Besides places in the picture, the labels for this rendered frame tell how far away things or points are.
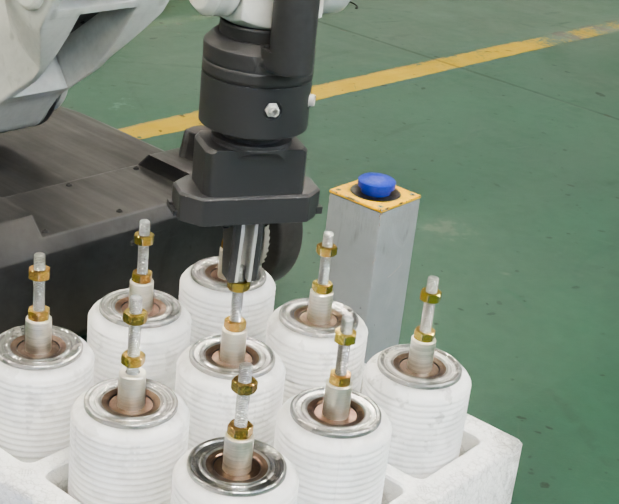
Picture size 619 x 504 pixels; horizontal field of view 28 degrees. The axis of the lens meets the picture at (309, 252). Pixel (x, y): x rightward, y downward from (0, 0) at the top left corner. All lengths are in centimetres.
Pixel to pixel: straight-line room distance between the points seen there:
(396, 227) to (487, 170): 108
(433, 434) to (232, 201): 28
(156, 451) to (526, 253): 114
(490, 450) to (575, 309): 75
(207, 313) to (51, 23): 41
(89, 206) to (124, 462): 60
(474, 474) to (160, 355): 30
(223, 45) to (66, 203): 63
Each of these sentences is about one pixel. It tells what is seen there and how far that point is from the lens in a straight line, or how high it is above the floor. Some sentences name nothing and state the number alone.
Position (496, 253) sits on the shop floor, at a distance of 202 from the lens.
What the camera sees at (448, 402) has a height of 24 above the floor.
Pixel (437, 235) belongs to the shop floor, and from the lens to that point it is 206.
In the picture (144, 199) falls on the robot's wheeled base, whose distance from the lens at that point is 158.
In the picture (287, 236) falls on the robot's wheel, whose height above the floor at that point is 11.
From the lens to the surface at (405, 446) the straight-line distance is 111.
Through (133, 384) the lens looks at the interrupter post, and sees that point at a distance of 101.
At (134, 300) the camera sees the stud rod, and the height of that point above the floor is 35.
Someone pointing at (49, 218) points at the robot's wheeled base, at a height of 19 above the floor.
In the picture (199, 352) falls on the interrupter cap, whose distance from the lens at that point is 110.
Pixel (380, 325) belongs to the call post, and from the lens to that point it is 136.
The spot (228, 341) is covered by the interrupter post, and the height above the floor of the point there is 27.
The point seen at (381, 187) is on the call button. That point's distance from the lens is 130.
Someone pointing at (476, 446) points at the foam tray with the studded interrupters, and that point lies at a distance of 116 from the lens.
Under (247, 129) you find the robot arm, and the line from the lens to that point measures 97.
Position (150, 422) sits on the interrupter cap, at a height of 25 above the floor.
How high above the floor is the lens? 79
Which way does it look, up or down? 24 degrees down
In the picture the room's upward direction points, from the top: 6 degrees clockwise
